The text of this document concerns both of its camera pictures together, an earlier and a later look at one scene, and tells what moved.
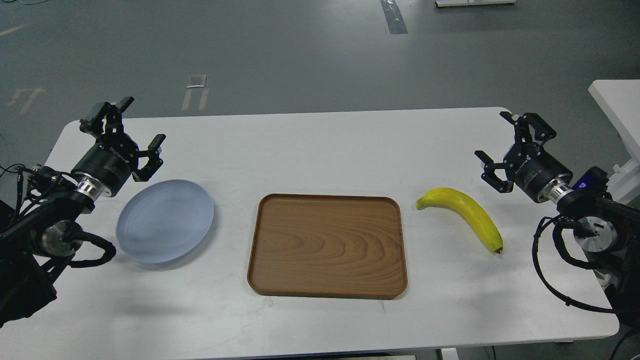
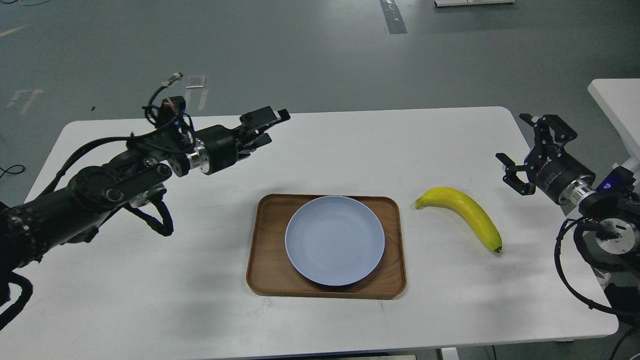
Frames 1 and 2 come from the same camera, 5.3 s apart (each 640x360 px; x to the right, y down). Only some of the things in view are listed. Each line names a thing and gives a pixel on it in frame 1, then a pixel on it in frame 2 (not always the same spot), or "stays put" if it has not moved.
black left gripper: x=115 y=156 to x=217 y=149
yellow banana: x=459 y=204 stays put
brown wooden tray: x=328 y=246 stays put
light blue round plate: x=164 y=220 to x=335 y=240
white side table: x=619 y=100 stays put
